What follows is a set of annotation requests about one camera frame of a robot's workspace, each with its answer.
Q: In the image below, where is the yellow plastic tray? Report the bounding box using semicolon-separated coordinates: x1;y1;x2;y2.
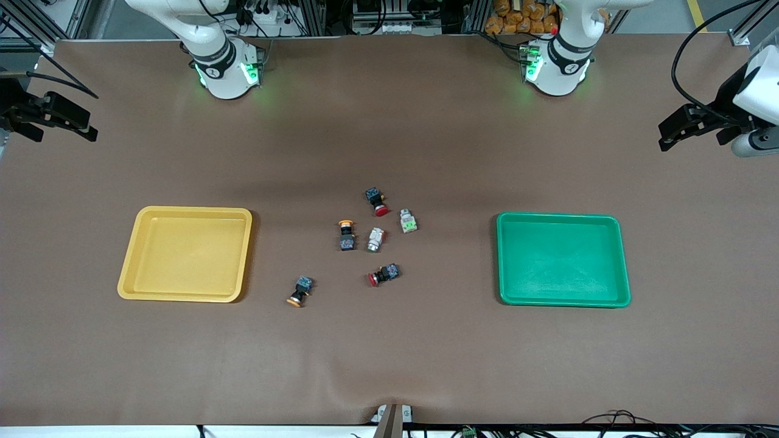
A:
117;206;253;303

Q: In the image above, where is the green plastic tray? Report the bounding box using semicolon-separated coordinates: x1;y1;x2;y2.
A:
496;212;632;308

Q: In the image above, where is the orange packets pile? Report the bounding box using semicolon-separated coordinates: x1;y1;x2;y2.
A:
485;0;561;35

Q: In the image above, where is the white power strip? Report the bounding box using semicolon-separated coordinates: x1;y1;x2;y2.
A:
251;7;296;38

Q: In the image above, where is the white socket bar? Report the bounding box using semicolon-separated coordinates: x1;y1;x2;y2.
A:
352;21;422;36

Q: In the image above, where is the red push button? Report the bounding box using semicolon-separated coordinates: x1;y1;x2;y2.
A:
368;263;401;288
365;187;391;218

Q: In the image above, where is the brown table mat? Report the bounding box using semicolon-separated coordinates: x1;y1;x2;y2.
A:
0;33;779;426

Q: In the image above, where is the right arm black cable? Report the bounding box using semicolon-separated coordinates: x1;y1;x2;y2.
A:
0;15;99;100

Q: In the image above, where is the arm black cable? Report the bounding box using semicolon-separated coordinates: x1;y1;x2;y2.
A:
0;15;99;100
671;0;765;122

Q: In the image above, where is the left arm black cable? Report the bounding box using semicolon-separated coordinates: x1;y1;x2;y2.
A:
671;0;765;122

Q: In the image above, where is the aluminium frame post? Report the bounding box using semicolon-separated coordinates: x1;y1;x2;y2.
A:
727;0;779;47

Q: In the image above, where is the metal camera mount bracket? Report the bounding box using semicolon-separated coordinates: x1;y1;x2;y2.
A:
370;403;414;438

